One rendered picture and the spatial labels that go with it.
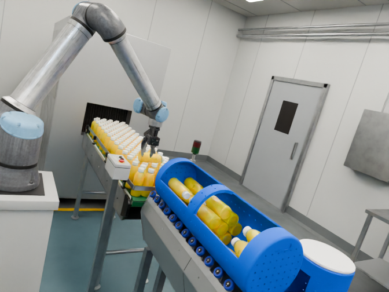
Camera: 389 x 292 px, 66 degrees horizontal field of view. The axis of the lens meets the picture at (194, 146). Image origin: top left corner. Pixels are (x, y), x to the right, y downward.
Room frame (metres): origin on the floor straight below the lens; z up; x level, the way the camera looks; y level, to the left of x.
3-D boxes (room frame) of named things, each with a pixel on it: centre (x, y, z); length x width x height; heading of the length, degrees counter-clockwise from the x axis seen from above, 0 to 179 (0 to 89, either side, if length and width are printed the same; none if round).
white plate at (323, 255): (1.39, -0.77, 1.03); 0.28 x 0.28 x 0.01
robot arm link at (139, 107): (1.77, 0.34, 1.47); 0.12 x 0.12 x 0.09; 51
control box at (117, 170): (1.82, 0.44, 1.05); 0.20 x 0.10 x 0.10; 32
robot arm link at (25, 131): (1.13, 0.68, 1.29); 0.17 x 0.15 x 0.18; 51
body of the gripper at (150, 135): (1.86, 0.27, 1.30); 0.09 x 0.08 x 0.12; 32
